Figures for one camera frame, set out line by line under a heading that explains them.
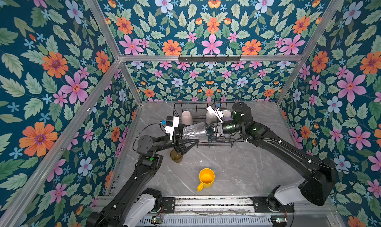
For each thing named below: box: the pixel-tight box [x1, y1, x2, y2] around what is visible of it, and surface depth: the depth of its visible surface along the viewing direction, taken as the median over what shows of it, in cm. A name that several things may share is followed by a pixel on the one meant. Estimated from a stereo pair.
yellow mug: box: [196, 168, 215, 192], surface depth 78 cm
